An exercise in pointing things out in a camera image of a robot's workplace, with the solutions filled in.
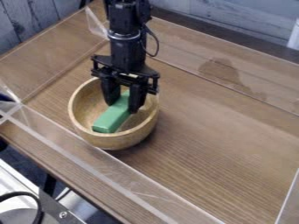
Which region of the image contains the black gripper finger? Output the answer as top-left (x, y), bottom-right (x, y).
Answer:
top-left (128, 84), bottom-right (146, 114)
top-left (101, 79), bottom-right (120, 106)

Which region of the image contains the green rectangular block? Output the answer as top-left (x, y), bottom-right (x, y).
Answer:
top-left (92, 90), bottom-right (129, 134)

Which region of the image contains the black metal bracket with screw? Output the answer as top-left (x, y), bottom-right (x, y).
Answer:
top-left (38, 191), bottom-right (86, 224)

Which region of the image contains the black cable loop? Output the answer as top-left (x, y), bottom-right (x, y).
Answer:
top-left (0, 191), bottom-right (43, 224)

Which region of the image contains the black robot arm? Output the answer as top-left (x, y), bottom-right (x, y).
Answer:
top-left (90, 0), bottom-right (160, 114)

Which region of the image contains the black table leg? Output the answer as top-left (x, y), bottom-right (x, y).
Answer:
top-left (42, 174), bottom-right (57, 196)

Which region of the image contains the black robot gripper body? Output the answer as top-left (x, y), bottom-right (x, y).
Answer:
top-left (90, 31), bottom-right (160, 95)

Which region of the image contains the blue object at left edge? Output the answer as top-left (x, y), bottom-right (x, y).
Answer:
top-left (0, 92), bottom-right (14, 102)

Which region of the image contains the brown wooden bowl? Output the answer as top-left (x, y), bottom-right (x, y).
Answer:
top-left (68, 78), bottom-right (158, 151)

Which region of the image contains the clear acrylic corner bracket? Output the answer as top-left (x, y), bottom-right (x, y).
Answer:
top-left (85, 7), bottom-right (108, 39)

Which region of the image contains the clear acrylic front wall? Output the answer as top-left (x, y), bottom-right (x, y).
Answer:
top-left (0, 87), bottom-right (225, 224)

